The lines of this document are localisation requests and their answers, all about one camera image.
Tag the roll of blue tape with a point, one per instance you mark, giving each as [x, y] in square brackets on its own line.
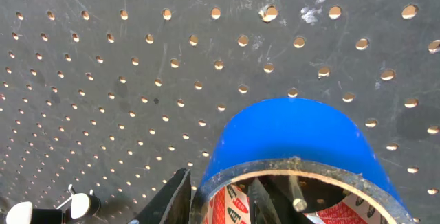
[295, 131]

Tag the black pegboard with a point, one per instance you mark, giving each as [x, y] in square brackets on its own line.
[137, 62]

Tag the metal hook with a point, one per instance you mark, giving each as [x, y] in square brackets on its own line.
[297, 196]
[71, 190]

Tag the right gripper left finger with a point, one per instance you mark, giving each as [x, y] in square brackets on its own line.
[172, 203]

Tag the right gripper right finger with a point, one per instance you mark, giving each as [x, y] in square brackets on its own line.
[263, 207]

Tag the black and white pliers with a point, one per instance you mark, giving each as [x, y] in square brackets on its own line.
[79, 205]

